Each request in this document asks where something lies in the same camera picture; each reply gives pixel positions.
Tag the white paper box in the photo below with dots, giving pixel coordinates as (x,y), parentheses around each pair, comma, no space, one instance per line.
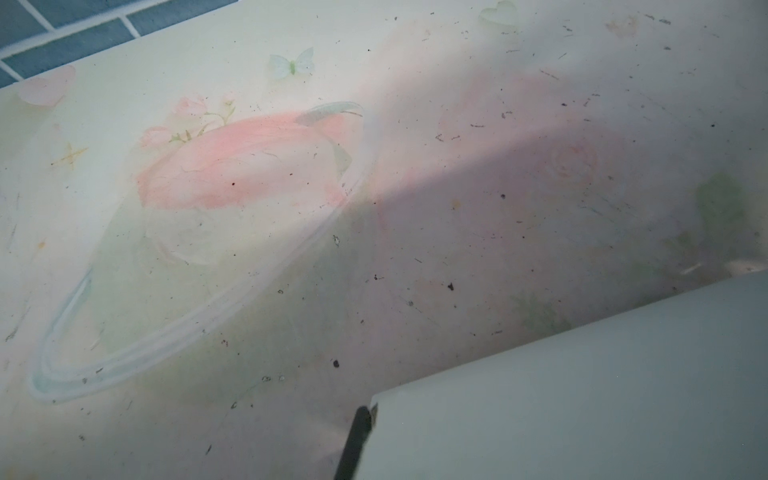
(676,389)

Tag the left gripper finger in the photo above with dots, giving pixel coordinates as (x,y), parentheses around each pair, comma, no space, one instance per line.
(360,430)

